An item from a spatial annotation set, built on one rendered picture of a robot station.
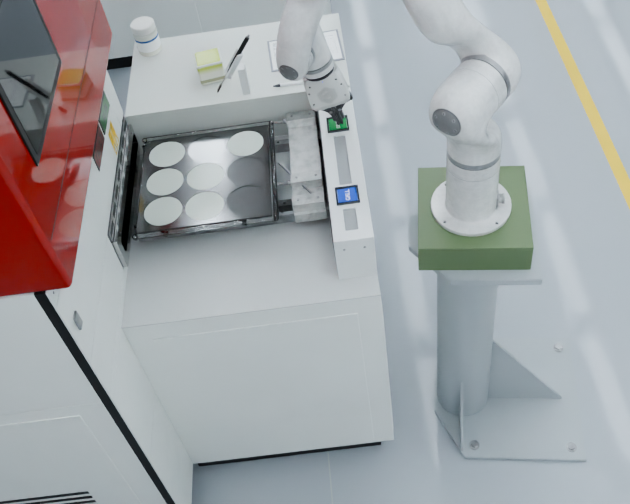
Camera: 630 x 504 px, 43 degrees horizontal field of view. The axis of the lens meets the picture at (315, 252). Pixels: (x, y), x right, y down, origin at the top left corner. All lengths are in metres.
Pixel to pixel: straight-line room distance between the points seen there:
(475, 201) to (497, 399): 0.98
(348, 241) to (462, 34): 0.53
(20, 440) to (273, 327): 0.65
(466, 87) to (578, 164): 1.82
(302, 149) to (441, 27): 0.70
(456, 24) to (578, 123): 2.01
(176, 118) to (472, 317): 0.98
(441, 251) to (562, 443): 0.95
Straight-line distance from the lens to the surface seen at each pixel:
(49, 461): 2.14
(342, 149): 2.05
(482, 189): 1.84
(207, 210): 2.05
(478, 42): 1.68
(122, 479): 2.22
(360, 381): 2.21
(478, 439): 2.61
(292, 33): 1.81
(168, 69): 2.42
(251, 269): 2.00
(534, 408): 2.68
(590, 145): 3.49
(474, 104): 1.61
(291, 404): 2.28
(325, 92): 2.01
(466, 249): 1.88
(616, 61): 3.94
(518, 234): 1.92
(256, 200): 2.04
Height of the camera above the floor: 2.34
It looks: 49 degrees down
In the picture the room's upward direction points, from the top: 10 degrees counter-clockwise
